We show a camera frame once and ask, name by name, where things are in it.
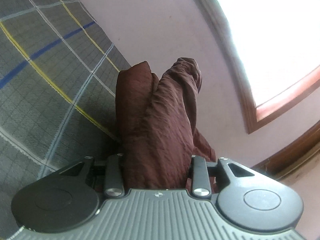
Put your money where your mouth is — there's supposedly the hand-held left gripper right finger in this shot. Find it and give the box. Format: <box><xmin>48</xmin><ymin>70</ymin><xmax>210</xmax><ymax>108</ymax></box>
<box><xmin>189</xmin><ymin>155</ymin><xmax>253</xmax><ymax>197</ymax></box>

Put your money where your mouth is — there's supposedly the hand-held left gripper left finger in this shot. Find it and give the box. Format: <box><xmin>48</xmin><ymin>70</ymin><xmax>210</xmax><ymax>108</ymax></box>
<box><xmin>60</xmin><ymin>153</ymin><xmax>125</xmax><ymax>197</ymax></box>

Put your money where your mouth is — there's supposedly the maroon puffer jacket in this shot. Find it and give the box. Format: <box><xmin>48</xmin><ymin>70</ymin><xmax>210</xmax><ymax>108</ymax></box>
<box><xmin>115</xmin><ymin>57</ymin><xmax>217</xmax><ymax>191</ymax></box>

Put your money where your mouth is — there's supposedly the grey plaid bed sheet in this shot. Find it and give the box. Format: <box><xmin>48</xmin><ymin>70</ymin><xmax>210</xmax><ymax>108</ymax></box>
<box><xmin>0</xmin><ymin>0</ymin><xmax>133</xmax><ymax>232</ymax></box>

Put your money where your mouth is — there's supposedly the wooden window frame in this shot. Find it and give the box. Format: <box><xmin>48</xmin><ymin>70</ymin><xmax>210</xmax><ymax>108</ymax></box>
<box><xmin>180</xmin><ymin>0</ymin><xmax>320</xmax><ymax>134</ymax></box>

